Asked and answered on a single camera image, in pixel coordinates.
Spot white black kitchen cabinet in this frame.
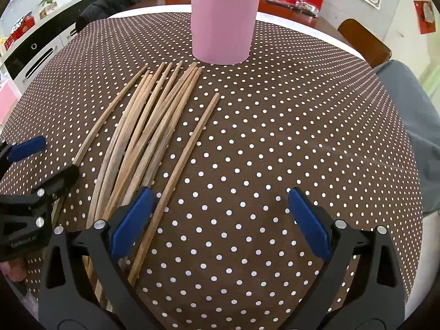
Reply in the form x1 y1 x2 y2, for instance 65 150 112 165
2 0 96 92

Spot person's left hand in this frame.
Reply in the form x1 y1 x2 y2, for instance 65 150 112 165
0 257 28 282

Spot wooden chopstick in bundle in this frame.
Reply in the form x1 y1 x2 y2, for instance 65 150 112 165
95 62 196 220
115 66 202 206
85 70 152 230
87 62 169 226

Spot loose wooden chopstick far left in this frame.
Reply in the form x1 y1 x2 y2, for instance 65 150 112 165
72 65 147 166

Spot loose wooden chopstick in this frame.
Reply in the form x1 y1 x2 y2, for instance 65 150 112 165
128 92 220 286
72 65 147 166

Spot loose wooden chopstick right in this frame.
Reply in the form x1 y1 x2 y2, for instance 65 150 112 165
128 92 220 286

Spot brown polka dot tablecloth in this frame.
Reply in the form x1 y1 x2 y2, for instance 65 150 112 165
1 10 422 329

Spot small potted green plant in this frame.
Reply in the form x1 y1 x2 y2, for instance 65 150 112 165
39 0 57 20

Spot grey trouser leg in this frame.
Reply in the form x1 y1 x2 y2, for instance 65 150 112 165
374 60 440 214

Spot black jacket on chair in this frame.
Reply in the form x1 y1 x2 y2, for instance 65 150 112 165
75 0 143 33

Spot clear plastic package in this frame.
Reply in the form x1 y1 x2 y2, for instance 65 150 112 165
294 0 320 18

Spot pink cylindrical utensil holder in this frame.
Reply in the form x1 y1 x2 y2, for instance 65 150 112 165
191 0 260 66

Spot red wall decoration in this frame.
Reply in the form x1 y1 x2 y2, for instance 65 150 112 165
414 1 436 34

